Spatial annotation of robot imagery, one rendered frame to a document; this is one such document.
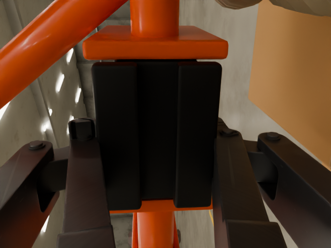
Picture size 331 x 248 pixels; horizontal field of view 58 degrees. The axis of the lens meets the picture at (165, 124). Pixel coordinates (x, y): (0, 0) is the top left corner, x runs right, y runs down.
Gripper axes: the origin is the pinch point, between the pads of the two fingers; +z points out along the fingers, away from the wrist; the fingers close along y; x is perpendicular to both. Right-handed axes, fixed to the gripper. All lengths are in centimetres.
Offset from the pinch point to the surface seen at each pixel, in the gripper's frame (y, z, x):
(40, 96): -364, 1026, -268
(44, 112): -369, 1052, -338
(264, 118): 120, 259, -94
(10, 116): -387, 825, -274
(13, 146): -387, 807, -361
